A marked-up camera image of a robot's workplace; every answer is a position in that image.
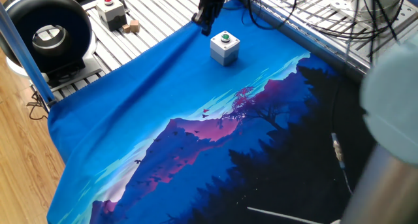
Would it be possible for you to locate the black cable bundle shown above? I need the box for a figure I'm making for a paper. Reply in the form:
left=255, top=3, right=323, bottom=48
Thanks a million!
left=303, top=0, right=406, bottom=55

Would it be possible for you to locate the white zip tie tail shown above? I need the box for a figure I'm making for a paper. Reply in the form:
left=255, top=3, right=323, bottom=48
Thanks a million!
left=246, top=206, right=340, bottom=224

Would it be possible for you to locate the black round ring device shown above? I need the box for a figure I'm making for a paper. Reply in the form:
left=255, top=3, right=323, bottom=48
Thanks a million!
left=0, top=0, right=98, bottom=88

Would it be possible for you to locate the metal inline cable connector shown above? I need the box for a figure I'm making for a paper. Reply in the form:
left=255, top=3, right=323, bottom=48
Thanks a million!
left=330, top=132, right=346, bottom=170

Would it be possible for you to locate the grey red-button switch box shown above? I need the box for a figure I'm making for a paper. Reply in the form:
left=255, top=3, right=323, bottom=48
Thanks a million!
left=95, top=0, right=128, bottom=32

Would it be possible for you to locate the black looped floor cable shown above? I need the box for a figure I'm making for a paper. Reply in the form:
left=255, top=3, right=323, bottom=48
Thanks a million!
left=25, top=89, right=50, bottom=121

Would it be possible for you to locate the aluminium mounting plate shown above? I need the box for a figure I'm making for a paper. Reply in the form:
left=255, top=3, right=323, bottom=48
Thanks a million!
left=329, top=0, right=411, bottom=27

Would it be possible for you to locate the blue mountain print tablecloth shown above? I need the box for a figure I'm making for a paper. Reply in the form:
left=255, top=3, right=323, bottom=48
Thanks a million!
left=46, top=0, right=376, bottom=224

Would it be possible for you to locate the grey green-button switch box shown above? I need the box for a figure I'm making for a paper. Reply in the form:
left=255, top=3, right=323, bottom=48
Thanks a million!
left=210, top=30, right=241, bottom=67

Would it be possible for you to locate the black camera USB cable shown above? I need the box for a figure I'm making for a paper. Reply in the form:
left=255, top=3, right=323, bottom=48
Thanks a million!
left=240, top=0, right=298, bottom=31

